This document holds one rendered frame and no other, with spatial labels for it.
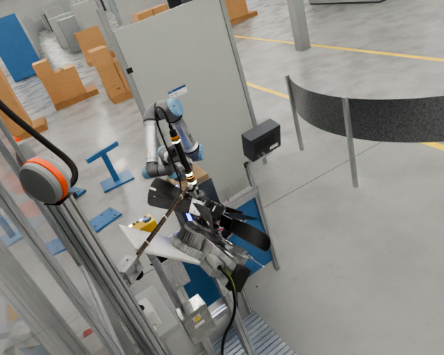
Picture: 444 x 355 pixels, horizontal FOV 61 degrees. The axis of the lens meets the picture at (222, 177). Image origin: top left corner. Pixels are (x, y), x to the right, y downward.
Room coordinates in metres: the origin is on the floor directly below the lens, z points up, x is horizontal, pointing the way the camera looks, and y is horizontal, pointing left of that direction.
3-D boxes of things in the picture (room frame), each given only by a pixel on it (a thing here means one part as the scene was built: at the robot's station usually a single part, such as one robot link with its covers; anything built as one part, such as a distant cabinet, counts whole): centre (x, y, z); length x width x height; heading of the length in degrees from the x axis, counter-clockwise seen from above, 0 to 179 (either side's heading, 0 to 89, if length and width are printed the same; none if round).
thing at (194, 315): (1.40, 0.38, 0.73); 0.15 x 0.09 x 0.22; 113
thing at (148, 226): (1.96, 0.57, 1.02); 0.16 x 0.10 x 0.11; 113
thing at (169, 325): (1.42, 0.62, 0.84); 0.36 x 0.24 x 0.03; 23
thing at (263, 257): (2.11, 0.20, 0.45); 0.82 x 0.01 x 0.66; 113
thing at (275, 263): (2.28, -0.19, 0.39); 0.04 x 0.04 x 0.78; 23
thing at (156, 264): (1.95, 0.60, 0.39); 0.04 x 0.04 x 0.78; 23
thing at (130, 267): (1.21, 0.49, 1.36); 0.10 x 0.07 x 0.08; 148
